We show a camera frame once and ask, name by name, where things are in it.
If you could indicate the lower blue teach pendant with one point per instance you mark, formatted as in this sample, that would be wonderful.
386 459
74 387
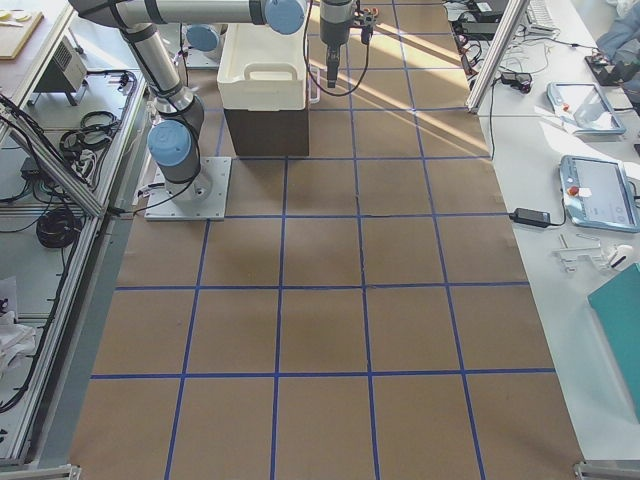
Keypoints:
597 194

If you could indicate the black power adapter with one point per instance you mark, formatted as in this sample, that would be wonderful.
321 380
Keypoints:
530 217

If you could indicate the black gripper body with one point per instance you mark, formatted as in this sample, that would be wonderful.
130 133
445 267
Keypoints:
332 29

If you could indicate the grey metal electronics box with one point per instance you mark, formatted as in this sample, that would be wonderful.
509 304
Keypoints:
65 73

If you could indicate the brown wooden drawer cabinet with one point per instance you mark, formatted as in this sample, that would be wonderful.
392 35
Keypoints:
269 133

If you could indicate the blue teach pendant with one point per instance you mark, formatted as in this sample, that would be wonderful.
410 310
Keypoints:
584 109
597 194

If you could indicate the clear acrylic bracket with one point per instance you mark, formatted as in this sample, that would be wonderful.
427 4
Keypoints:
588 249

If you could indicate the upper blue teach pendant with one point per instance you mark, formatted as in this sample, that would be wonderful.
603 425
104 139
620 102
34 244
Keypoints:
584 109

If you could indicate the white keyboard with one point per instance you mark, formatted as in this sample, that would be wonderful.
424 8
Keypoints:
538 18

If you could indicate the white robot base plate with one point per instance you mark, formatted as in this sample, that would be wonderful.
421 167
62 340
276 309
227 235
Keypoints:
205 198

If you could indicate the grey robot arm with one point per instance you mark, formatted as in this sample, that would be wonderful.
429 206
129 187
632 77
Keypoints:
336 20
174 142

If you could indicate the white plastic storage box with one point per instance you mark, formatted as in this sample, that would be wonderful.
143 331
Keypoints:
262 70

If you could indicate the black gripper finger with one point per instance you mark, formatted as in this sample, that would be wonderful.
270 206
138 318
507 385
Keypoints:
332 72

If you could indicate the wooden board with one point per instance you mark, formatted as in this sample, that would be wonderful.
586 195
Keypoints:
17 26

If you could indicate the aluminium frame post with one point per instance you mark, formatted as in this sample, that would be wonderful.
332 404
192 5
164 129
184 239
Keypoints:
503 36

